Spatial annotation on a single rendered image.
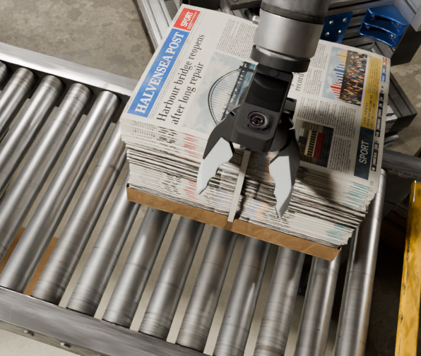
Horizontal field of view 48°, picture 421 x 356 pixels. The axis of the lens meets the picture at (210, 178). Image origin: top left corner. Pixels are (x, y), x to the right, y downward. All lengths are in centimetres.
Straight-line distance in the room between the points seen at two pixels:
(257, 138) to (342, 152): 22
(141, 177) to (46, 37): 164
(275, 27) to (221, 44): 26
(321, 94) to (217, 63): 17
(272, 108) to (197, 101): 20
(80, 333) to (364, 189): 50
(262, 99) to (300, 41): 8
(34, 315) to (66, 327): 6
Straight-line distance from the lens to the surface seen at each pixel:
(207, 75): 75
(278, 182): 61
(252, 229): 81
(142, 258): 86
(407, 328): 88
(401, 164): 105
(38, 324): 85
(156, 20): 205
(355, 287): 90
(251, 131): 50
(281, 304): 85
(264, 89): 54
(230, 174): 71
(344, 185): 68
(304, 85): 77
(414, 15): 151
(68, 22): 242
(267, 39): 56
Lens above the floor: 160
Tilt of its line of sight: 60 degrees down
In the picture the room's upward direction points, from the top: 7 degrees clockwise
